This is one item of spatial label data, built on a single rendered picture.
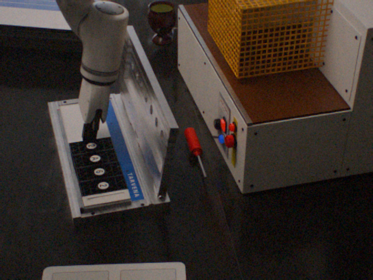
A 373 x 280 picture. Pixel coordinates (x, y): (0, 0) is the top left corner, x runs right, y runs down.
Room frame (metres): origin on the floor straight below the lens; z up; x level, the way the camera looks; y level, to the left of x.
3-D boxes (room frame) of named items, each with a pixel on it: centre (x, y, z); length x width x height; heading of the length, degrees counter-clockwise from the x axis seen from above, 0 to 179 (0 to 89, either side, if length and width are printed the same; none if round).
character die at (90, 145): (1.33, 0.22, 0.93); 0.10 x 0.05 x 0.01; 106
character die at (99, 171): (1.24, 0.19, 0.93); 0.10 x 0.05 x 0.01; 106
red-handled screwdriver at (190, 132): (1.33, -0.03, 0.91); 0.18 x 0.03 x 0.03; 12
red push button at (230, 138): (1.26, -0.10, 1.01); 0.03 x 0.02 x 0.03; 16
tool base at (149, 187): (1.34, 0.19, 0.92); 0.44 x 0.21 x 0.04; 16
